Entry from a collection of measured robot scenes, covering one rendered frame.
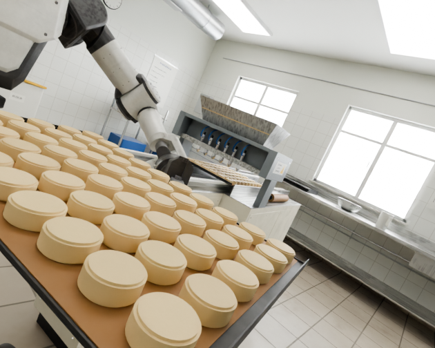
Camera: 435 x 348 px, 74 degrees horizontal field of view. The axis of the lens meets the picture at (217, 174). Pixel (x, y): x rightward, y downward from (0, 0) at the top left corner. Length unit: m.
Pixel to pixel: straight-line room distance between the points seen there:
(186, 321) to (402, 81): 4.93
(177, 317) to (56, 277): 0.10
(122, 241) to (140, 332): 0.12
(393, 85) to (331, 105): 0.87
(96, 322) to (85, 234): 0.08
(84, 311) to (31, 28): 0.72
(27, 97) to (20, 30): 3.72
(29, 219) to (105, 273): 0.10
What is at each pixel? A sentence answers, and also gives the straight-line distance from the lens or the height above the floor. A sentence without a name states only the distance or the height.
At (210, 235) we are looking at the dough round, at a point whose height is 1.02.
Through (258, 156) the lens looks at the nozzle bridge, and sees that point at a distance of 1.71.
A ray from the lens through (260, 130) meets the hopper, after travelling 1.70.
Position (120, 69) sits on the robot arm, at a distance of 0.99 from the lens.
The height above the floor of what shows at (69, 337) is 0.13.
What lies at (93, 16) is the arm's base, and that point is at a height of 1.30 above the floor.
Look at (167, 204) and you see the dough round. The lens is 0.43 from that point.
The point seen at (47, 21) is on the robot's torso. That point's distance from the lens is 0.87.
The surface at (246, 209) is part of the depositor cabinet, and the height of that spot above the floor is 0.82.
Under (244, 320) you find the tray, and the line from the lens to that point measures 0.30.
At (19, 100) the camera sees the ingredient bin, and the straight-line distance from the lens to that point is 4.54.
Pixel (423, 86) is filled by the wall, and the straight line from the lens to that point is 4.99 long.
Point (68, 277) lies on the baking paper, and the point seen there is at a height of 1.00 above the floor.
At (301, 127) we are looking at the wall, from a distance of 5.17.
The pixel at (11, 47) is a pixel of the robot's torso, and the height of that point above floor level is 1.13.
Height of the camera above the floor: 1.15
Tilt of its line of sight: 8 degrees down
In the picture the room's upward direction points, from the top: 24 degrees clockwise
